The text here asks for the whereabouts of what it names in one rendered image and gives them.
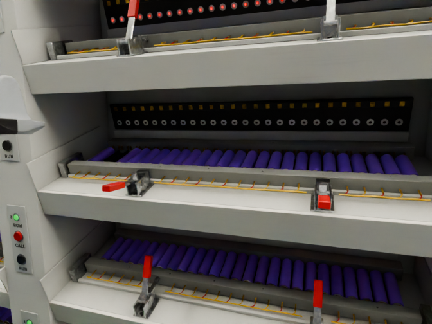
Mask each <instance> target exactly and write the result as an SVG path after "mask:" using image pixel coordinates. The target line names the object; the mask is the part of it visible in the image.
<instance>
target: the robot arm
mask: <svg viewBox="0 0 432 324"><path fill-rule="evenodd" d="M43 127H45V121H36V120H32V119H31V118H30V117H29V116H28V113H27V110H26V106H25V104H24V100H23V96H22V93H21V88H20V86H19V83H18V82H17V81H16V79H14V78H13V77H11V76H6V75H1V76H0V134H33V133H35V132H37V131H38V130H40V129H42V128H43Z"/></svg>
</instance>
